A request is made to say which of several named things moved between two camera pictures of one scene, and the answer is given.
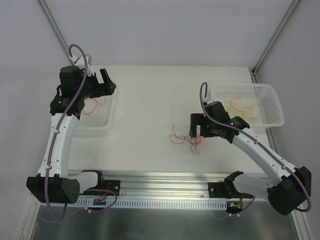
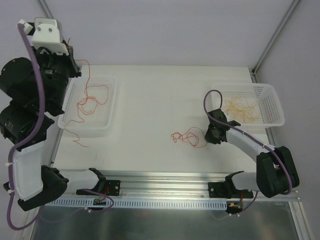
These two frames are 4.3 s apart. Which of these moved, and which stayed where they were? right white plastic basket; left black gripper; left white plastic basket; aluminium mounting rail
Moved: left black gripper
Stayed: right white plastic basket; aluminium mounting rail; left white plastic basket
